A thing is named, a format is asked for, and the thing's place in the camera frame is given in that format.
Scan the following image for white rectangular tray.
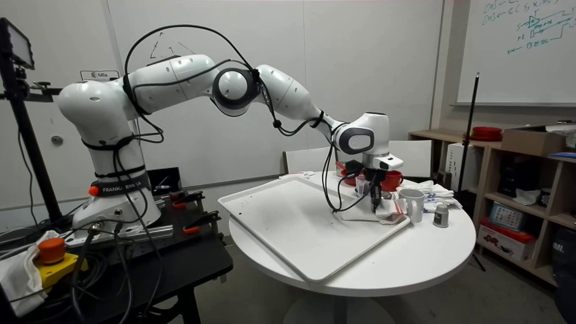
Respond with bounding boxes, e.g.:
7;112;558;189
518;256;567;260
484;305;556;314
216;173;414;287

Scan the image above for white storage box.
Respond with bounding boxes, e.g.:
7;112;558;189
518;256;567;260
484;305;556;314
443;141;477;193

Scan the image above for red white box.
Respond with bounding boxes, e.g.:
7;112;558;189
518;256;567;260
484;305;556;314
477;218;538;261

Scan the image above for small black screen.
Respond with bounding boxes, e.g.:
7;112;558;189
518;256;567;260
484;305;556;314
0;17;36;72

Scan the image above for thin black pole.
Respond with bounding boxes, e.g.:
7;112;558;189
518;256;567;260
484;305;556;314
454;72;490;274

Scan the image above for red emergency stop button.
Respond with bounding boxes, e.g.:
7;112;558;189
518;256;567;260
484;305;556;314
34;234;81;290

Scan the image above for white towel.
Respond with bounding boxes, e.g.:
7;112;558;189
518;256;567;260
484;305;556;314
340;195;412;229

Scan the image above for black workbench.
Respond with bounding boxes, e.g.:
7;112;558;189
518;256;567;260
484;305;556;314
0;166;236;324

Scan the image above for wrist mounted camera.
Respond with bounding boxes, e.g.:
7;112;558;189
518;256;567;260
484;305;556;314
369;153;405;173

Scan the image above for tangled black cables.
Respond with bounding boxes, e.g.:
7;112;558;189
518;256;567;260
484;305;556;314
56;218;167;324

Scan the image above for wooden shelf unit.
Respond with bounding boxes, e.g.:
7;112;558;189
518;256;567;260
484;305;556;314
409;126;576;288

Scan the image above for small red cup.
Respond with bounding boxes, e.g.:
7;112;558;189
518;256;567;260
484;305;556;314
380;170;405;195

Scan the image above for open brown cardboard box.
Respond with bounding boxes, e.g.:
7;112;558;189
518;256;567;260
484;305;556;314
499;125;569;159

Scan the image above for black waste bin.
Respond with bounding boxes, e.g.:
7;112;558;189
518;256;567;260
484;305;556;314
549;225;576;324

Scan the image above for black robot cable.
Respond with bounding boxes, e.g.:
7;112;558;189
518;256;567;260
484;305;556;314
121;24;376;216

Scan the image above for silver metal tin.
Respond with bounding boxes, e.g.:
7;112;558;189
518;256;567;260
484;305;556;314
432;202;452;231

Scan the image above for orange black clamp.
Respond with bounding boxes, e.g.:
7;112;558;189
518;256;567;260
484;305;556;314
178;222;205;238
167;189;205;213

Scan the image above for whiteboard with green writing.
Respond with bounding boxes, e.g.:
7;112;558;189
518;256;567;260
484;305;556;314
455;0;576;108

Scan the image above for white ceramic mug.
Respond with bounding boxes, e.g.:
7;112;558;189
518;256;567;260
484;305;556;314
396;188;427;225

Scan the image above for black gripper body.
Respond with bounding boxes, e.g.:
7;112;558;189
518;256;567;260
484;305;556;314
351;168;391;195

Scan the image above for round white table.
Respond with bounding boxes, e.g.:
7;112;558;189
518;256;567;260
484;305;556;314
227;170;479;324

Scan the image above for white cloth rag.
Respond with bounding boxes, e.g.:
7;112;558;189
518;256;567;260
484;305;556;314
0;229;49;319

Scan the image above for white paper packets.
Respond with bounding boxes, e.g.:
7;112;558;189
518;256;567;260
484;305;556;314
412;179;459;213

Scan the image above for black camera stand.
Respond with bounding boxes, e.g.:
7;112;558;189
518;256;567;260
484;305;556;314
0;60;67;233

